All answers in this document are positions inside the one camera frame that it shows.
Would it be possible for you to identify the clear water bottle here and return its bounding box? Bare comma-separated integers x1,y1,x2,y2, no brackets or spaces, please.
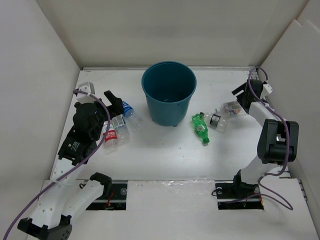
215,101,244,117

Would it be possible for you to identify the black cap clear bottle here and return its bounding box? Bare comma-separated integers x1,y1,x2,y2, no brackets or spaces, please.
199,112,228,134

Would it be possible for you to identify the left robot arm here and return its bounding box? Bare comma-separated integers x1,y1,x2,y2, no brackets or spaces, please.
14,88,124,240

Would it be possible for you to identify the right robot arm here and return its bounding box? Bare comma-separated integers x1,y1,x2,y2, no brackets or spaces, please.
231,79,300,199

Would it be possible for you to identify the teal plastic bin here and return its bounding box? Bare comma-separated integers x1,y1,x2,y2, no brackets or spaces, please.
141,61,197,127

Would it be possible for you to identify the blue label water bottle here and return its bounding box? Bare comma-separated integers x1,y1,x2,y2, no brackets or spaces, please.
122,101,143,130

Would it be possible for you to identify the red label water bottle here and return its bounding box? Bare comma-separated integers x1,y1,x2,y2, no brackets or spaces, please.
102,121,118,154

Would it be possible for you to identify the clear white cap bottle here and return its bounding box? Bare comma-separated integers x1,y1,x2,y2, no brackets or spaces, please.
112,114,130,147

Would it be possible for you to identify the green plastic bottle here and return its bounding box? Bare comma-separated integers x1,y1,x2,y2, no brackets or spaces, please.
191,113,210,144

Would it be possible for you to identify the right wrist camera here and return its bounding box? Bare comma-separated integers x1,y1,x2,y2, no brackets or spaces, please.
260,83,273,99

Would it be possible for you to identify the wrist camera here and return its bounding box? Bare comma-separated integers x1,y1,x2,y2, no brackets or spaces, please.
76,81,95,104
260,83,273,99

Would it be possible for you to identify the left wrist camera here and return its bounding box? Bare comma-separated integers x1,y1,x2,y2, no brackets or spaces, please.
76,81,95,104

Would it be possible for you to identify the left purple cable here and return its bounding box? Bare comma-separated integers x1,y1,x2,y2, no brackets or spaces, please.
0,89,112,240

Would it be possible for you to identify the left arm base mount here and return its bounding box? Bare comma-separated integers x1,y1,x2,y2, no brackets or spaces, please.
86,180,128,211

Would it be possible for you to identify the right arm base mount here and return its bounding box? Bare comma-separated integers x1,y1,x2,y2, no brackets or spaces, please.
211,181,264,210

